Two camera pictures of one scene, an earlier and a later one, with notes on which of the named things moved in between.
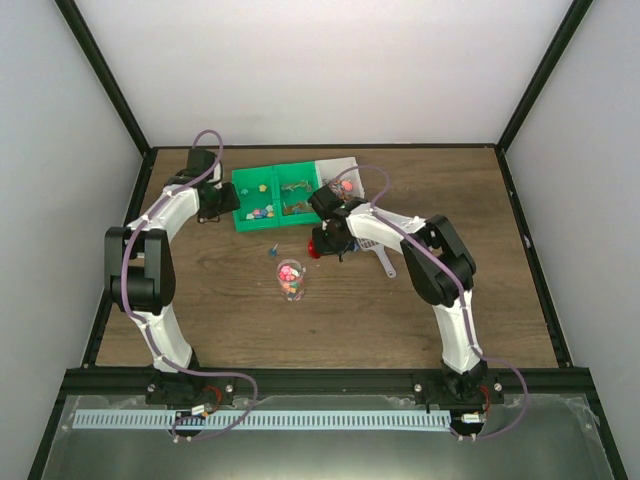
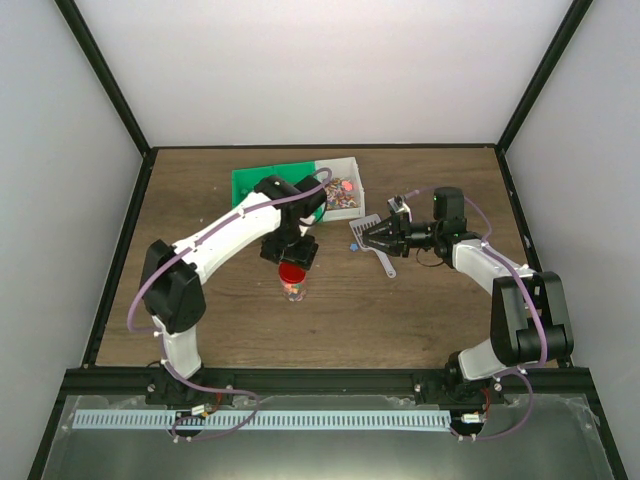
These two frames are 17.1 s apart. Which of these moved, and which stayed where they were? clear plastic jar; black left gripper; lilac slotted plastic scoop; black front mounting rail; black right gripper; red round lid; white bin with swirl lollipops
Moved: red round lid; black right gripper; black left gripper
Stayed: white bin with swirl lollipops; lilac slotted plastic scoop; black front mounting rail; clear plastic jar
